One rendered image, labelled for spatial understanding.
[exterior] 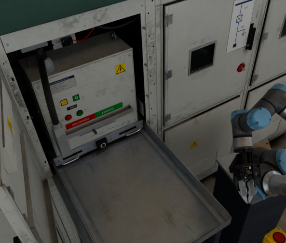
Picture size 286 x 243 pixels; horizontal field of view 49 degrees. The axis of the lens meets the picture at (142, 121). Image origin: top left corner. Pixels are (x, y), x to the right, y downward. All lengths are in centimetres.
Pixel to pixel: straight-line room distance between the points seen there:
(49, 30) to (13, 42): 14
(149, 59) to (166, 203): 70
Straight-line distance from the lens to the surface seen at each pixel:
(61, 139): 150
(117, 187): 162
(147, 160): 171
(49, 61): 144
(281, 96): 129
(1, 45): 127
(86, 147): 174
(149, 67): 159
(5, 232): 193
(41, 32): 129
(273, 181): 150
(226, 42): 185
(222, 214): 153
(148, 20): 148
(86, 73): 149
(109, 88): 159
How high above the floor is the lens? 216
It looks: 43 degrees down
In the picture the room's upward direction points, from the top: 4 degrees counter-clockwise
